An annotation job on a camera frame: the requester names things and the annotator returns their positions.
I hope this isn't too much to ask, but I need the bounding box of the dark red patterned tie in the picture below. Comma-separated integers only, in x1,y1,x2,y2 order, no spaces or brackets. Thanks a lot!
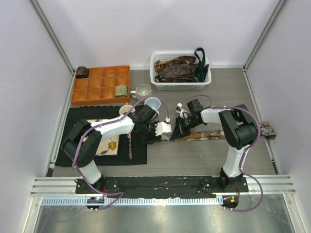
178,56,196,64

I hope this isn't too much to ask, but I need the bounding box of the aluminium frame rail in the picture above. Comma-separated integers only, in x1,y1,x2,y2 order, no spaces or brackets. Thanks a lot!
30,175,296,197

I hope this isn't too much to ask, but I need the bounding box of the orange ceramic mug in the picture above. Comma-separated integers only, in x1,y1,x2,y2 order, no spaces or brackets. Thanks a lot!
119,104,136,116

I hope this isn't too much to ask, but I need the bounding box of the dark rolled tie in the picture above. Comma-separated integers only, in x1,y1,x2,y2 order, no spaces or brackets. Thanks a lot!
75,66,89,79

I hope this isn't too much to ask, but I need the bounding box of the white slotted cable duct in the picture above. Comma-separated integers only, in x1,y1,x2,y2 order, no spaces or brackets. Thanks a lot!
41,196,223,206

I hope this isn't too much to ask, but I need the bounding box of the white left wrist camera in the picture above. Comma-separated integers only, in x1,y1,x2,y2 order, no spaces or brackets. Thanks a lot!
155,117,172,136

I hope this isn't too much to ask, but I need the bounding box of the orange wooden divided tray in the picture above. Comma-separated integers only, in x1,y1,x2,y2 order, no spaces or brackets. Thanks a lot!
71,65,130,106

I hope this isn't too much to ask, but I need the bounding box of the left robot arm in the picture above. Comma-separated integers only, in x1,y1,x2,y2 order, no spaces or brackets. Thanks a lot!
61,105,161,194

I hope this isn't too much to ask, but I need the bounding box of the multicolour patterned tie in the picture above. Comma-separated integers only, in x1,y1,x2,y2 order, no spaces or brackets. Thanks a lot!
154,60,165,73

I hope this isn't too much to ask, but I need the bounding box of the orange grey floral tie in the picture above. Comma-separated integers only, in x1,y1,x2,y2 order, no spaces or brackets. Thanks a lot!
159,121,276,142

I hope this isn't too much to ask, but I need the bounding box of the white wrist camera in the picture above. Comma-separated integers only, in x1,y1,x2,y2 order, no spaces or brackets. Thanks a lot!
155,117,172,136
176,103,189,118

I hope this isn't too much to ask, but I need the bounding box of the dark paisley tie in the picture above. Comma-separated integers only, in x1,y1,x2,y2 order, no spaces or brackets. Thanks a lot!
155,61,197,83

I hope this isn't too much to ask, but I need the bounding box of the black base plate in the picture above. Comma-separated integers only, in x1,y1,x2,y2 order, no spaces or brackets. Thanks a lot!
74,175,249,200

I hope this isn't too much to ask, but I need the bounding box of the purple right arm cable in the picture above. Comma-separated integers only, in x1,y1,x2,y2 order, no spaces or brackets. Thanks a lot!
182,95,264,213

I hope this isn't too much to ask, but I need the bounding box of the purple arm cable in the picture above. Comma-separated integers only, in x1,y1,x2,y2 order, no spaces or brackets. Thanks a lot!
71,96,172,211
182,95,264,213

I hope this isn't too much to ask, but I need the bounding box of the grey ribbed ceramic mug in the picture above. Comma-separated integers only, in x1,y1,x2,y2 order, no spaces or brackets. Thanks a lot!
130,84,152,100

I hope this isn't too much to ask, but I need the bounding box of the white plastic basket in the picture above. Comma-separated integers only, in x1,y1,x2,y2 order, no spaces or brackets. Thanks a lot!
150,48,212,90

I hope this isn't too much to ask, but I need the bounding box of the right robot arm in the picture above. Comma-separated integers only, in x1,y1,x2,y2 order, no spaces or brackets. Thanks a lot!
168,99,260,192

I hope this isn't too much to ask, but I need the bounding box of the dark green tie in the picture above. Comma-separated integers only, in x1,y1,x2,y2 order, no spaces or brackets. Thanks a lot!
193,48,209,83

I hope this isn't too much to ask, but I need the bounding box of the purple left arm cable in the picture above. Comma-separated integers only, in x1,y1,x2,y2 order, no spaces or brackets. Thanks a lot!
71,96,172,211

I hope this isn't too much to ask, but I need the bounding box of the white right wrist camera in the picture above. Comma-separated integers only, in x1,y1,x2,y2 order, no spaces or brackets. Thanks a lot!
176,103,189,118

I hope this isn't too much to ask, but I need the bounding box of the black scalloped placemat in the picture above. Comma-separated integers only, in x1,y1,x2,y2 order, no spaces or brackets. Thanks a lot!
62,106,147,166

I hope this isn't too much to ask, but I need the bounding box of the green floral rolled tie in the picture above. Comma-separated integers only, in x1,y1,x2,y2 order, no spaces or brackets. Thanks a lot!
114,85,129,98

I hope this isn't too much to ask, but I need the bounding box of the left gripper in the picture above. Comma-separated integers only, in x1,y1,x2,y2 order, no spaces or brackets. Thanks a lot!
140,121,162,145

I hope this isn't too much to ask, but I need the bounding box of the frosted blue footed cup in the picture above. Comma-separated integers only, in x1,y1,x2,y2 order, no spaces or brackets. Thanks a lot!
144,97,161,114

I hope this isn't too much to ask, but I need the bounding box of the square floral ceramic plate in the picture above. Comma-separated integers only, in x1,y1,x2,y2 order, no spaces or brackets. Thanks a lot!
87,119,119,157

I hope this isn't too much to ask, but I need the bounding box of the patterned handle knife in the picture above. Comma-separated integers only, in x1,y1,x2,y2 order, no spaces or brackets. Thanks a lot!
127,133,132,160

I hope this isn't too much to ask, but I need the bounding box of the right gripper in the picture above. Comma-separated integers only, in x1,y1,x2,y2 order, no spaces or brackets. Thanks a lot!
172,116,201,141

